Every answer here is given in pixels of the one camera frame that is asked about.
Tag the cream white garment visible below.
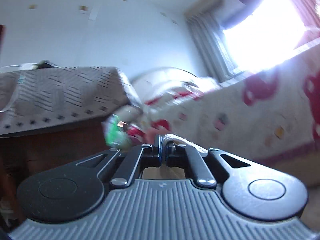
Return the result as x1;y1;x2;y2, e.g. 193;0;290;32
162;133;208;155

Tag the green plastic bag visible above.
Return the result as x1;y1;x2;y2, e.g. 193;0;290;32
101;114;132;150

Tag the cartoon quilt with purple ruffle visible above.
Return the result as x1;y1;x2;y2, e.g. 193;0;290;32
128;46;319;160

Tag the patterned cabinet cover cloth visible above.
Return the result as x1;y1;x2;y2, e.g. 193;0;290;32
1;67;141;137

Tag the red-brown wooden drawer cabinet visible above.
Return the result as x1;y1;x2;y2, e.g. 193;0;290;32
1;123;120;225

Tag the beige bed base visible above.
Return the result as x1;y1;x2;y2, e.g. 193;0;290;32
254;151;319;187

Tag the grey window curtain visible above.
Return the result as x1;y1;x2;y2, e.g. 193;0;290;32
187;12;240;82

